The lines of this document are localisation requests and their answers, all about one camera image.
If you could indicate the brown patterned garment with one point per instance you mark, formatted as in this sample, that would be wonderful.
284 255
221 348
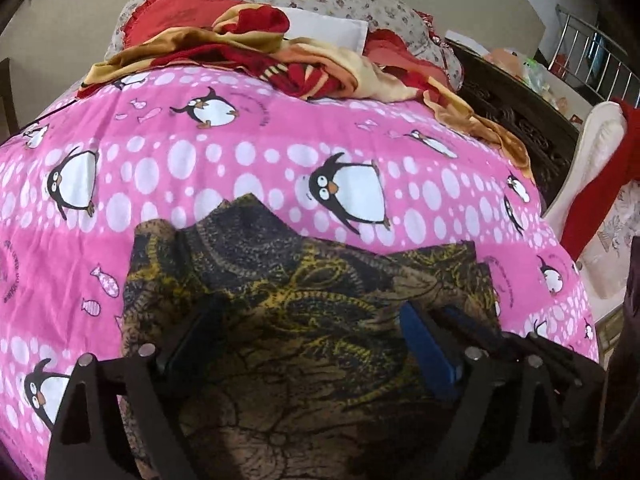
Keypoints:
300 310

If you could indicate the pink penguin print bedsheet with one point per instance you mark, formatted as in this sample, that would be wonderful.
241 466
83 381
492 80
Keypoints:
200 125

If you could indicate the pile of colourful knickknacks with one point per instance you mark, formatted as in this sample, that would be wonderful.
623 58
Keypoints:
530 72

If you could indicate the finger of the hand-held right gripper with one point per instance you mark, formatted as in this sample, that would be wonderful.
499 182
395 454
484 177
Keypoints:
575 365

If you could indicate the white cushioned chair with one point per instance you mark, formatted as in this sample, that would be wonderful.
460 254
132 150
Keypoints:
592 145

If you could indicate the white pillow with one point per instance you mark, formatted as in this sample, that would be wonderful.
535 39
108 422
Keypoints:
325 27

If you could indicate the red frilled pillow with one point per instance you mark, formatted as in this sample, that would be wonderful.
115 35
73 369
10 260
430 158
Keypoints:
170 10

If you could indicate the metal rack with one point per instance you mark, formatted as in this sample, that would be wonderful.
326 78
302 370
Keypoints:
590 25

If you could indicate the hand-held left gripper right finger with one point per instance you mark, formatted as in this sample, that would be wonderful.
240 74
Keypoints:
430 355

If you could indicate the red cloth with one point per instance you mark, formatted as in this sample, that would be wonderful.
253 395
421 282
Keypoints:
610 170

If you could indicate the red and yellow blanket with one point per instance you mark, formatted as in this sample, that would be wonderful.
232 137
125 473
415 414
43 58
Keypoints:
320 70

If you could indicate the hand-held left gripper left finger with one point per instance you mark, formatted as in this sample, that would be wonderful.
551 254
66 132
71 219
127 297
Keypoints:
192 330

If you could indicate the small red pillow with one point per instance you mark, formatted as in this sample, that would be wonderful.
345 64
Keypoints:
400 55

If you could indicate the dark carved wooden headboard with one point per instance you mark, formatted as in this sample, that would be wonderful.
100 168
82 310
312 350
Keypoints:
525 125

